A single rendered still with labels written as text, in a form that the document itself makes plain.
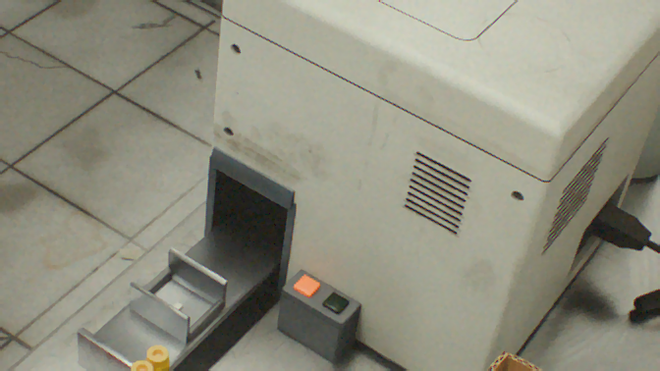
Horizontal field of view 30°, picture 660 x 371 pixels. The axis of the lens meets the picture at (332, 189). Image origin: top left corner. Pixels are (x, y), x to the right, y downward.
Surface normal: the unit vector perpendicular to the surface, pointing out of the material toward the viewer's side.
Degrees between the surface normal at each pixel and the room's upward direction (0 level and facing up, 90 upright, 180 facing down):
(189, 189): 0
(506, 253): 90
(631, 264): 0
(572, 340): 0
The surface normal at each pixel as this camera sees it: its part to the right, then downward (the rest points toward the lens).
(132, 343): 0.12, -0.72
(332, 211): -0.55, 0.52
